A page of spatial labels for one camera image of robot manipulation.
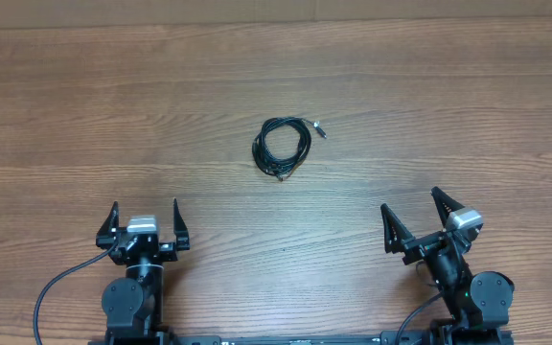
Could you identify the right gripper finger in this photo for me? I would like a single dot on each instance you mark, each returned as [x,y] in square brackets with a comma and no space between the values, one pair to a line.
[446,207]
[396,235]

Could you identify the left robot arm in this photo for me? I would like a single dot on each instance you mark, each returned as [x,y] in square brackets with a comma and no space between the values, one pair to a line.
[133,305]

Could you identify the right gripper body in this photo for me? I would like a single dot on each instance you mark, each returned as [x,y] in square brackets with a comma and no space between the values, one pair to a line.
[421,246]

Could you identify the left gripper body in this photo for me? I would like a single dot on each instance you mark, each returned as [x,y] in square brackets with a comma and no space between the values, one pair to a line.
[167,251]

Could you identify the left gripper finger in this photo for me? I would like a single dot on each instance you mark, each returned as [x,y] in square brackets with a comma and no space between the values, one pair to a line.
[179,226]
[111,223]

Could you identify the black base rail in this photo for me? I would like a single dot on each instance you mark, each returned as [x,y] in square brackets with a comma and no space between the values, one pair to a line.
[295,340]

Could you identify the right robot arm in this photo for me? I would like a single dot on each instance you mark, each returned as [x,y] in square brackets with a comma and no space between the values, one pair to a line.
[478,304]

